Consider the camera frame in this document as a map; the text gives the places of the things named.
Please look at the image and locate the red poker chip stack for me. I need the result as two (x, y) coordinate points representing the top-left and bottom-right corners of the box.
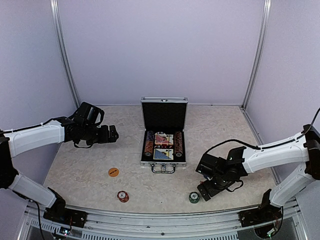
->
(117, 190), (130, 203)

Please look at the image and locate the blue playing card deck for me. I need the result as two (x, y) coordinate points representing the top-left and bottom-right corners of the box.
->
(153, 149), (174, 160)

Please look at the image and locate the poker chip row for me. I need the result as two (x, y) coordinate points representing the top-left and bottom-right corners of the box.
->
(144, 130), (155, 157)
(174, 131), (183, 158)

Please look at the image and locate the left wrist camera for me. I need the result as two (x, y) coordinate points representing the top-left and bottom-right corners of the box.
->
(69, 102), (105, 127)

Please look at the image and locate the left aluminium frame post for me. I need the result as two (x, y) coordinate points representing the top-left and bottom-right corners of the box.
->
(50, 0), (81, 108)

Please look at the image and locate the aluminium poker case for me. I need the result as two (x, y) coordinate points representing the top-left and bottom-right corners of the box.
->
(140, 96), (188, 174)

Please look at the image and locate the green poker chip stack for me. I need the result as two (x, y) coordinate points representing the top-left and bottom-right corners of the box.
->
(188, 191), (200, 204)

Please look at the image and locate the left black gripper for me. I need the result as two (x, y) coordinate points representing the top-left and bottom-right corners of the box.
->
(81, 124), (118, 145)

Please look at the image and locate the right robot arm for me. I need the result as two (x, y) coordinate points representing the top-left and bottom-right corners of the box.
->
(195, 123), (320, 222)

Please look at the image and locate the front aluminium rail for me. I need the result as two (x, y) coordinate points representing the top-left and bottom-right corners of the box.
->
(18, 199), (307, 240)

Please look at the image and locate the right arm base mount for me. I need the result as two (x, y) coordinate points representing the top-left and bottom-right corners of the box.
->
(238, 189), (283, 227)

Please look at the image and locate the left poker chip row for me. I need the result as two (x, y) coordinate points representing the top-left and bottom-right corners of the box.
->
(144, 130), (155, 157)

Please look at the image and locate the right aluminium frame post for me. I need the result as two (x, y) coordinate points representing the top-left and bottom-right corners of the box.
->
(241, 0), (272, 112)

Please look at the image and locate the red playing card deck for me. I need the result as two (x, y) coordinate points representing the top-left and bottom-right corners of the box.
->
(154, 132), (174, 146)

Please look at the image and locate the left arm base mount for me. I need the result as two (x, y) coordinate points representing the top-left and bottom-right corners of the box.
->
(43, 187), (88, 228)

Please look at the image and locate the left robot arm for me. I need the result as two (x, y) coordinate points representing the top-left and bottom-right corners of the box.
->
(0, 117), (119, 223)

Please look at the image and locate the orange round button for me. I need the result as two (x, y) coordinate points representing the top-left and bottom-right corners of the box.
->
(108, 167), (120, 178)

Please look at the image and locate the right poker chip row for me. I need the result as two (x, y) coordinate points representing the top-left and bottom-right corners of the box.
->
(174, 131), (183, 158)

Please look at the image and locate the aluminium frame post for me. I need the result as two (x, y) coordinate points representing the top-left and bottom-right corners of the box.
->
(241, 0), (272, 112)
(50, 0), (81, 108)

